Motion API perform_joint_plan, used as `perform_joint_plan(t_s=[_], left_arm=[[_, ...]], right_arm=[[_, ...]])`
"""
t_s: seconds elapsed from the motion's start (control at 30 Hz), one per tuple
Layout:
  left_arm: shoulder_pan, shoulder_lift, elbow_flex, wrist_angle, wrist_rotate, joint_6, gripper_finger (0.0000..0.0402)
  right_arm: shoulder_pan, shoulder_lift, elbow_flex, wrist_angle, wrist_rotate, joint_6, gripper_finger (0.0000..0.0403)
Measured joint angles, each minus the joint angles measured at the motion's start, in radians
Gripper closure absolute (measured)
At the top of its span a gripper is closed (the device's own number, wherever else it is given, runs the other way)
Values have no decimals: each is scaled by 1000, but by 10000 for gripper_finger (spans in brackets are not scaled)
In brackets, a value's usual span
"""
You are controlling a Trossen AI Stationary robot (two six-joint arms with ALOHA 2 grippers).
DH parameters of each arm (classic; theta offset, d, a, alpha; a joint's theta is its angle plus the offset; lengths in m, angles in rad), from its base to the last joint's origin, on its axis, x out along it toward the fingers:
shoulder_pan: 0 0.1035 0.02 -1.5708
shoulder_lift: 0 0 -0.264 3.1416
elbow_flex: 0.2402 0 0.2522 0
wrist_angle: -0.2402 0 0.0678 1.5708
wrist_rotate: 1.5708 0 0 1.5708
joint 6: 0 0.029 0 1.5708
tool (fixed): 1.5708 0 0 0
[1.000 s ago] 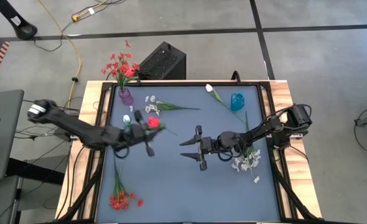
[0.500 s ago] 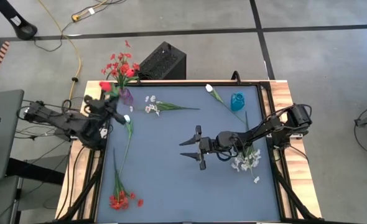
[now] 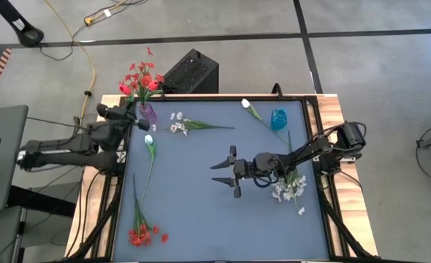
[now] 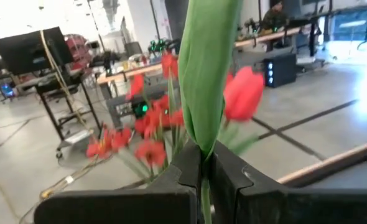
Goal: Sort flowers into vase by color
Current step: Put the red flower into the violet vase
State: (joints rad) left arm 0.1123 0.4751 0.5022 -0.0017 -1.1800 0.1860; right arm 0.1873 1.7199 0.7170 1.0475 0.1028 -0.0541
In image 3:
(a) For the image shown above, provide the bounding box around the white blossom flower spray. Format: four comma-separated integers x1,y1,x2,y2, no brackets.
169,111,235,137
271,130,308,216

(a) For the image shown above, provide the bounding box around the grey cabinet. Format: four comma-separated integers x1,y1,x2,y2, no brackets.
0,206,26,263

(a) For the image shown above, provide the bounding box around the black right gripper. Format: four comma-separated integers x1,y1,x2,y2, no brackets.
210,145,255,199

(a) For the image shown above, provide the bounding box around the black perforated computer tower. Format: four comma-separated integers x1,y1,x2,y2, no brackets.
159,48,220,94

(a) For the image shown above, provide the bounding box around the black table frame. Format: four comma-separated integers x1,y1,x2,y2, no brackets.
67,94,381,263

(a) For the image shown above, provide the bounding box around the red tulip green stem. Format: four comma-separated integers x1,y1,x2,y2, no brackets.
142,79,164,105
118,83,143,107

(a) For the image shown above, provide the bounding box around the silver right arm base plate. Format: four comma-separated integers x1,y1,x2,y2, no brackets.
312,151,357,164

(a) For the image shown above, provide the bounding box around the purple ribbed glass vase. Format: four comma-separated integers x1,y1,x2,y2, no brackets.
138,102,158,123

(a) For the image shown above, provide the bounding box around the orange plug extension cord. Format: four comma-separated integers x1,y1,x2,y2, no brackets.
83,0,149,26

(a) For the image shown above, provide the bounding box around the teal glass vase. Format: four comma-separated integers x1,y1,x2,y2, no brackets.
270,107,289,132

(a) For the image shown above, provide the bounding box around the red small-blossom flower spray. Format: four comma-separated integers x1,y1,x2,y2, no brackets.
127,174,169,248
122,46,165,107

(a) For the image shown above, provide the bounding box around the yellow power cable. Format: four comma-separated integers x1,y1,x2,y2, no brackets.
43,0,96,121

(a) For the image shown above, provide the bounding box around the grey desk top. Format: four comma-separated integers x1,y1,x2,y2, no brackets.
0,104,29,215

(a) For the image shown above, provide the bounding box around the black desk leg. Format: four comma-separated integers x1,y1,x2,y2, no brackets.
7,185,77,218

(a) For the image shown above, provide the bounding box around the white tulip green stem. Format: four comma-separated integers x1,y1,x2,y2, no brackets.
240,98,291,147
137,134,159,209

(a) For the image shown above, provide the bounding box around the black stand base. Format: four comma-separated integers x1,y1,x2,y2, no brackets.
0,0,45,47

